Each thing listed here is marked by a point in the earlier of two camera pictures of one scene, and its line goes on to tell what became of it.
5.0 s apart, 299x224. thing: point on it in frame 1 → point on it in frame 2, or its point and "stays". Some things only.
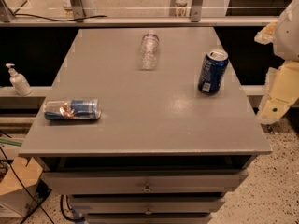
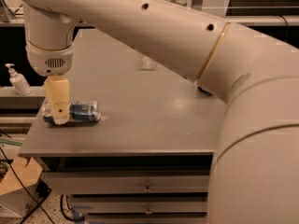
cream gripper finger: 282,85 → 57,90
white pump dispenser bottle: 19,81 stays
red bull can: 73,109 stays
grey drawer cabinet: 160,151 stays
